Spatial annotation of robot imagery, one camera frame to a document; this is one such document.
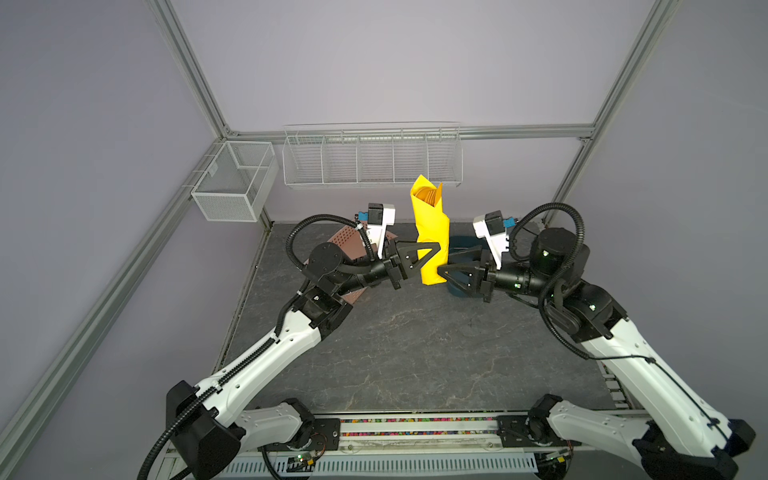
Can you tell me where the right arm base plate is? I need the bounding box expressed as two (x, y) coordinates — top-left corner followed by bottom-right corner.
(496, 414), (580, 449)

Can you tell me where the pink plastic basket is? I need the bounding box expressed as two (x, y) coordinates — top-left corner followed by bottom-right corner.
(329, 226), (390, 304)

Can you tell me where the white mesh wall box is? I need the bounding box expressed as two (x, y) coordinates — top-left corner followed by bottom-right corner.
(192, 141), (279, 223)

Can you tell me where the teal plastic tray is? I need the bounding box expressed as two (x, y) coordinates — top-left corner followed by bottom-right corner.
(446, 236), (487, 298)

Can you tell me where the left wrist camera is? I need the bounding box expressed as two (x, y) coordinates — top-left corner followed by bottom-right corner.
(356, 203), (396, 259)

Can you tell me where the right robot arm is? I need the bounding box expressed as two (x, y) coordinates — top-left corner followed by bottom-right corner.
(437, 202), (756, 479)

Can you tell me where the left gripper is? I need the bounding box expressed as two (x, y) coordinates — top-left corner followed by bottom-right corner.
(335, 237), (439, 297)

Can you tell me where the yellow paper napkin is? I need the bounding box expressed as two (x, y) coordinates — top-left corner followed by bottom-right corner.
(410, 175), (450, 286)

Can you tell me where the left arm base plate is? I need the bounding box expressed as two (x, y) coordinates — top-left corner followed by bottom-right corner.
(265, 417), (341, 452)

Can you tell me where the white vented cable duct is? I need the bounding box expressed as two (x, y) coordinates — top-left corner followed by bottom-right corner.
(185, 452), (539, 480)

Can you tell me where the yellow plastic fork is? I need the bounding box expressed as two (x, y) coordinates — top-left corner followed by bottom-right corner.
(414, 186), (441, 206)

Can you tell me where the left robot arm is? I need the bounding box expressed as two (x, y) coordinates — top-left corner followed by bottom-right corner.
(137, 204), (450, 479)

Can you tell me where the white wire wall rack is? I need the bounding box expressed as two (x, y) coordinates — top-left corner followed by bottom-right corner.
(282, 122), (464, 188)

